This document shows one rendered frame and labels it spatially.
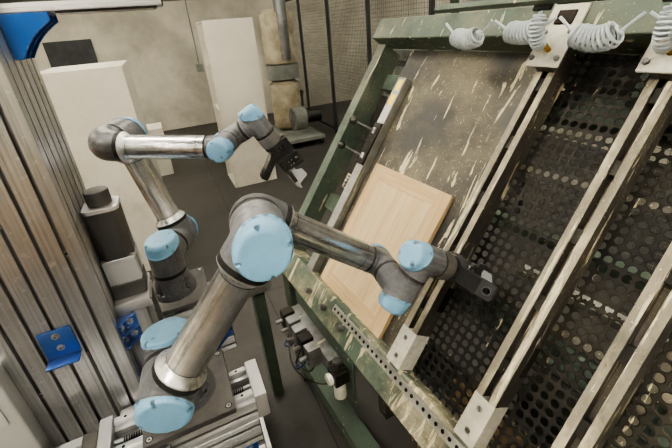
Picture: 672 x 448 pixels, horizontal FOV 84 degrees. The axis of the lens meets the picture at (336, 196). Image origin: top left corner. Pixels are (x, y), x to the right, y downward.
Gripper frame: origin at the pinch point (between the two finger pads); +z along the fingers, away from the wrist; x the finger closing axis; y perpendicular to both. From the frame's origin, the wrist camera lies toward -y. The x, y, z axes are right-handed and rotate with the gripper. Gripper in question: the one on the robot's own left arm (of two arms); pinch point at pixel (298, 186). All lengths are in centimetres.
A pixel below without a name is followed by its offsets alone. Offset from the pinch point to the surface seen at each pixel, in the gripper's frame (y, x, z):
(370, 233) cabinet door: 10.8, -11.8, 31.2
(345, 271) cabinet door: -6.8, -10.1, 39.7
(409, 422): -20, -69, 48
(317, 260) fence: -13.7, 7.0, 39.1
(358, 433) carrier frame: -50, -26, 107
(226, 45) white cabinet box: 48, 356, -20
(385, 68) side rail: 70, 38, -1
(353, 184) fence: 20.1, 10.0, 21.5
